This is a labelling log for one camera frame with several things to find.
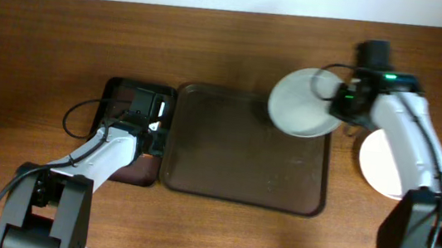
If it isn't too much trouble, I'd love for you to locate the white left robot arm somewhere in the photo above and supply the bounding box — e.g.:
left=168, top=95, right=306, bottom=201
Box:
left=0, top=124, right=167, bottom=248

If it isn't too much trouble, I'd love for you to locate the white plate with red blob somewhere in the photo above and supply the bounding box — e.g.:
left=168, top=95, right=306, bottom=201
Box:
left=358, top=129, right=403, bottom=200

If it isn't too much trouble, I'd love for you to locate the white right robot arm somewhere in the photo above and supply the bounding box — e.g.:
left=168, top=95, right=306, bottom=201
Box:
left=328, top=40, right=442, bottom=248

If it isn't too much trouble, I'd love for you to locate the white plate with red streak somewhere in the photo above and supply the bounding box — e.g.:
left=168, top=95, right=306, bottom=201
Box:
left=267, top=68, right=342, bottom=138

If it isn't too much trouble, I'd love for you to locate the small black sponge tray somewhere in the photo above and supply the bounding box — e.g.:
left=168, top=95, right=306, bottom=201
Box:
left=90, top=77, right=177, bottom=187

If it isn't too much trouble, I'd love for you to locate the large brown serving tray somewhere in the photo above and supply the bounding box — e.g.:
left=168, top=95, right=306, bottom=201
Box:
left=159, top=84, right=331, bottom=217

